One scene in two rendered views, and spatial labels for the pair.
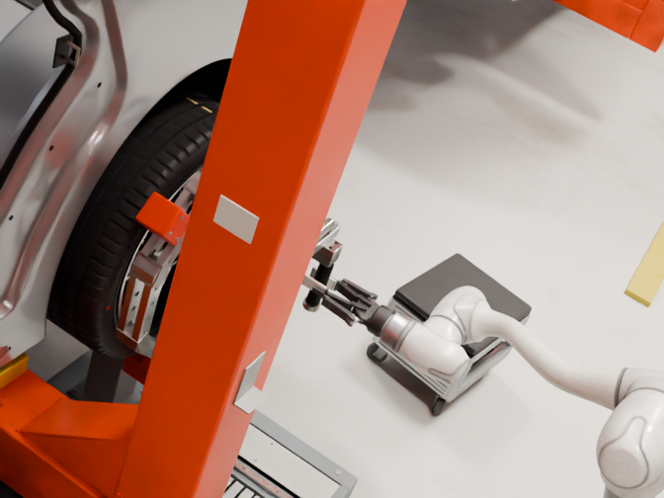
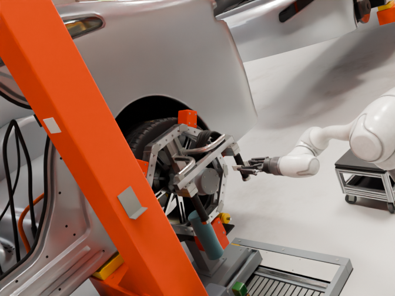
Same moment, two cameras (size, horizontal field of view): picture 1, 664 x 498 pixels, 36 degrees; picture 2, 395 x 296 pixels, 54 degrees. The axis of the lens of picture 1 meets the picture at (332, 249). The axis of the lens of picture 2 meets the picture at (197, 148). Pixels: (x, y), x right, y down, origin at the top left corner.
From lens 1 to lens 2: 1.19 m
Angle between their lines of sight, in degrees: 33
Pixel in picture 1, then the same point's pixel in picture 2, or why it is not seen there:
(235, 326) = (90, 176)
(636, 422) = (361, 118)
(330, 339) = (327, 204)
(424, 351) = (289, 165)
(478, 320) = (314, 137)
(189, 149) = (139, 137)
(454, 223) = not seen: hidden behind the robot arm
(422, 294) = (348, 159)
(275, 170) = (37, 90)
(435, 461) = not seen: outside the picture
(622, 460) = (361, 143)
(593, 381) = not seen: hidden behind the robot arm
